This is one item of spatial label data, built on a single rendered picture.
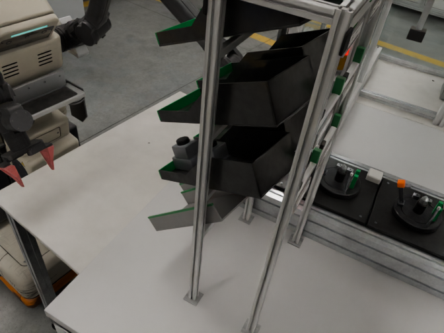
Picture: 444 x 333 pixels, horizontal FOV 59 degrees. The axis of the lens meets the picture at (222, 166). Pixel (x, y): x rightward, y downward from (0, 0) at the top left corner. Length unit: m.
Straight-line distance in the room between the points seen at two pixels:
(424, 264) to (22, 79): 1.36
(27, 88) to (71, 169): 0.30
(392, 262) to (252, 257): 0.40
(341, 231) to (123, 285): 0.63
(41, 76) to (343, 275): 1.17
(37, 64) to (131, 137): 0.41
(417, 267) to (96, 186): 1.01
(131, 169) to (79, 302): 0.51
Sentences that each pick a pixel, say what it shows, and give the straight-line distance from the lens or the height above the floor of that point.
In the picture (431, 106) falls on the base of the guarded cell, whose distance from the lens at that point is 2.18.
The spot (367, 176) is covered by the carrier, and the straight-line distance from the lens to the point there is 1.37.
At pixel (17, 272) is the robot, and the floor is 0.27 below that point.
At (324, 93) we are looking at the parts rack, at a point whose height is 1.55.
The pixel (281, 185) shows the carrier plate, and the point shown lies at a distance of 1.25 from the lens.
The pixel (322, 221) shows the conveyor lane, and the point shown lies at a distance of 1.21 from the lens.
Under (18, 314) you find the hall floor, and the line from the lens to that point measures 2.18.
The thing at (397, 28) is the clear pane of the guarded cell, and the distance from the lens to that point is 2.46.
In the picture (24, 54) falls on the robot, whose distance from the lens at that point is 1.45.
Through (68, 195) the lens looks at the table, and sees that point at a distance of 1.37.
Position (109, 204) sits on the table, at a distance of 1.31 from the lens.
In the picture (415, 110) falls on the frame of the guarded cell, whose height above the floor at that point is 0.88.
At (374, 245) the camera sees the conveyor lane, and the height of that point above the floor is 0.95.
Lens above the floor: 1.81
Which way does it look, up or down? 41 degrees down
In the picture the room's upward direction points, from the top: 7 degrees clockwise
